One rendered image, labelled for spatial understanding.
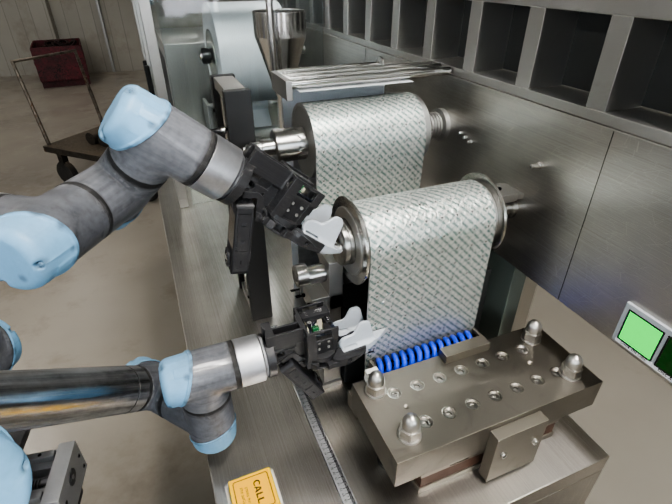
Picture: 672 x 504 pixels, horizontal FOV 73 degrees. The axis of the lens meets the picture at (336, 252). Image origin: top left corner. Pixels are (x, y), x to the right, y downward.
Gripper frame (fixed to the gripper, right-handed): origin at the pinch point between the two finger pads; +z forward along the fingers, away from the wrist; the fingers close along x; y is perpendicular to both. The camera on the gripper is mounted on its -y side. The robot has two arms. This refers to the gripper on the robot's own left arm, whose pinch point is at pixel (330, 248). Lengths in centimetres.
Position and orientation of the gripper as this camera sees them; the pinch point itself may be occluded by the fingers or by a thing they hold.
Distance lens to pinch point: 71.3
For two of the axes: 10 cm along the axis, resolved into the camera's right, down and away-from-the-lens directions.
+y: 6.0, -7.8, -2.1
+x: -3.8, -5.0, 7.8
